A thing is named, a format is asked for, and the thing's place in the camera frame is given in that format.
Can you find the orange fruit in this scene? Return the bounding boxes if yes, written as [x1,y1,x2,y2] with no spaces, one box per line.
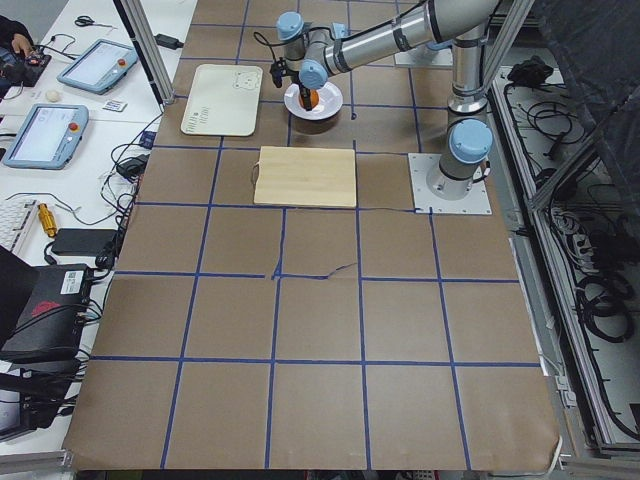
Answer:
[298,88,319,111]

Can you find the white round plate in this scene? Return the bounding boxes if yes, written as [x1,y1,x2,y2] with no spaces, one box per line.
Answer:
[284,82,343,121]

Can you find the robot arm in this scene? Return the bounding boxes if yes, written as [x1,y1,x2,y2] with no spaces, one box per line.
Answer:
[276,1,486,156]

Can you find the cream bear tray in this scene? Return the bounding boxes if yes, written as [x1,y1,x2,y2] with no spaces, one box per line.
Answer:
[180,64,263,137]

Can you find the bamboo cutting board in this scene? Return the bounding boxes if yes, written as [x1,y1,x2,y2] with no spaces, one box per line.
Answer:
[254,146,357,208]

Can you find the blue teach pendant far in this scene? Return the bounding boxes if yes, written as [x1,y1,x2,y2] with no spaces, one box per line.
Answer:
[57,39,138,94]

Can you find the blue teach pendant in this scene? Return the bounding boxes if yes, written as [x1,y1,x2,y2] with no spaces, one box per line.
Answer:
[2,104,89,170]
[57,39,138,94]

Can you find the blue teach pendant near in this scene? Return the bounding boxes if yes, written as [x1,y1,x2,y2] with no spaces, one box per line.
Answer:
[2,104,89,170]

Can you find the black power adapter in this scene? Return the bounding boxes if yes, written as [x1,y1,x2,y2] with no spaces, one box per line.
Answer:
[51,228,116,256]

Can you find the gold metal cylinder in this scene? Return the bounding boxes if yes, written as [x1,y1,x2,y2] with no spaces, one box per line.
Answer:
[38,203,58,238]

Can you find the black mini computer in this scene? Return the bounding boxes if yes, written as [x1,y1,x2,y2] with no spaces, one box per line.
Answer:
[1,256,92,364]

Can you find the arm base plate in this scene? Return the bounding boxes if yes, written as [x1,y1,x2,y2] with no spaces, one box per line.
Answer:
[408,153,492,215]
[394,41,453,70]

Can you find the aluminium frame post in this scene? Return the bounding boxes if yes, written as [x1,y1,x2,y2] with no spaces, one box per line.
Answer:
[113,0,175,106]

